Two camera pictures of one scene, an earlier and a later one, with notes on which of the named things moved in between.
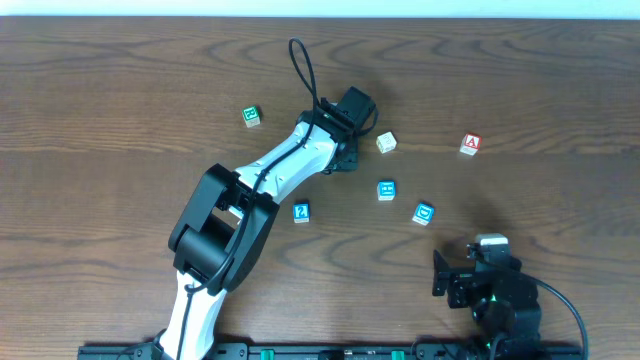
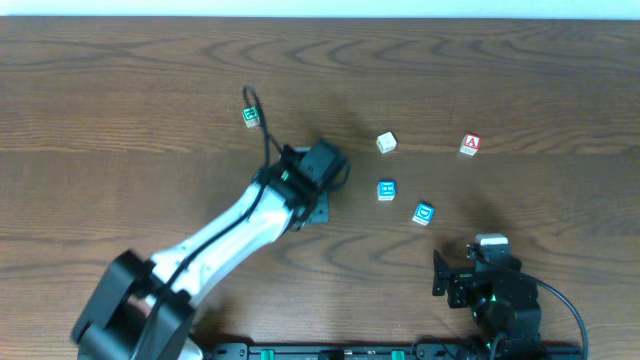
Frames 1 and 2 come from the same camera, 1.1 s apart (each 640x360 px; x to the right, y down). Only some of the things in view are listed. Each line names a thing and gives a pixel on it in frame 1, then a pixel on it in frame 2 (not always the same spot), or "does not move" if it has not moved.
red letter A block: x=470 y=144 does not move
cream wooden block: x=386 y=142 does not move
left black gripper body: x=345 y=160 -> x=317 y=211
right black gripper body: x=454 y=281 does not move
